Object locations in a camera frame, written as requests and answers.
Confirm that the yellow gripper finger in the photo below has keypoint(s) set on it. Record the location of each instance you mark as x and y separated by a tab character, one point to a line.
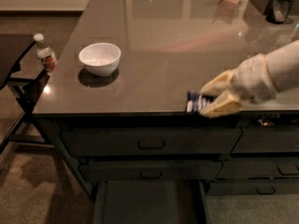
227	103
219	84

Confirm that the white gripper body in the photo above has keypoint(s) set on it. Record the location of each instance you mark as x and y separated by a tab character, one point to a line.
253	78

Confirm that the open bottom left drawer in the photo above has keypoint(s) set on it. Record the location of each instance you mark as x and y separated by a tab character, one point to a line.
151	202

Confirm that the top left drawer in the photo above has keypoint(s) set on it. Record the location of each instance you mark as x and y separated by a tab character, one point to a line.
149	141

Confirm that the bottom right drawer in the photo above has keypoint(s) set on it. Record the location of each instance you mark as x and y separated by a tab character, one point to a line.
254	187

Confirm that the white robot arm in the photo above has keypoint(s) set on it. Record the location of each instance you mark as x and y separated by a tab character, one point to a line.
283	65

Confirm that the blue rxbar blueberry wrapper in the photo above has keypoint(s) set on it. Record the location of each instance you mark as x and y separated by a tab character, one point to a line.
196	102

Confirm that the dark chair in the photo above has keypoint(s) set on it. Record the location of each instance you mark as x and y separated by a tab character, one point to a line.
13	47

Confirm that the dark metal cup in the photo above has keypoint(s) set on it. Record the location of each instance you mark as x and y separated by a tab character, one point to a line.
279	10

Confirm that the top right drawer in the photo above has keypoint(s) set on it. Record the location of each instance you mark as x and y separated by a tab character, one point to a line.
268	139

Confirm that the middle left drawer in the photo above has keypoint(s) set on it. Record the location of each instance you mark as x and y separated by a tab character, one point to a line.
150	170

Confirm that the middle right drawer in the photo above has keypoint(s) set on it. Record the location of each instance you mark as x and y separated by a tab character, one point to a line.
259	169

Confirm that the white ceramic bowl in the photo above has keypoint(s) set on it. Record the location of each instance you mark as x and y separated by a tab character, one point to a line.
100	59

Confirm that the clear plastic water bottle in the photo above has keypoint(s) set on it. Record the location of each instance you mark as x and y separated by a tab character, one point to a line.
45	54

